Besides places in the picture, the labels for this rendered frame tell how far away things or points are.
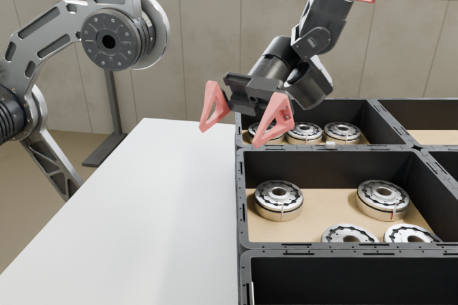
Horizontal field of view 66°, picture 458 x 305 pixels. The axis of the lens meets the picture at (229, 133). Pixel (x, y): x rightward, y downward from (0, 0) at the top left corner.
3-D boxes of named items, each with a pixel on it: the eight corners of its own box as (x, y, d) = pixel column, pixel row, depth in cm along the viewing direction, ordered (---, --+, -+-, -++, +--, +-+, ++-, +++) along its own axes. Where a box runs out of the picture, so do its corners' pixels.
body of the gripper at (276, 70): (232, 107, 60) (253, 78, 64) (285, 119, 55) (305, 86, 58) (219, 78, 56) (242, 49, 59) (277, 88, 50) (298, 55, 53)
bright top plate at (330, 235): (327, 267, 58) (328, 264, 58) (317, 225, 67) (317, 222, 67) (390, 269, 58) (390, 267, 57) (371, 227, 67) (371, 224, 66)
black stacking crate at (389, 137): (236, 190, 84) (236, 149, 79) (234, 133, 110) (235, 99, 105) (403, 190, 84) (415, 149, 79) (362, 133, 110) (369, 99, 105)
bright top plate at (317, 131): (287, 138, 97) (287, 137, 97) (284, 122, 106) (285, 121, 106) (324, 139, 97) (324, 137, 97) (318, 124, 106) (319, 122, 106)
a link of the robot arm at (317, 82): (319, 5, 58) (321, 22, 51) (358, 56, 62) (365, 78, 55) (263, 50, 64) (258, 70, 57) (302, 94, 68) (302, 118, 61)
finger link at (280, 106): (232, 151, 54) (261, 108, 58) (273, 164, 50) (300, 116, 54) (217, 122, 49) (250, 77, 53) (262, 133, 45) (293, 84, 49)
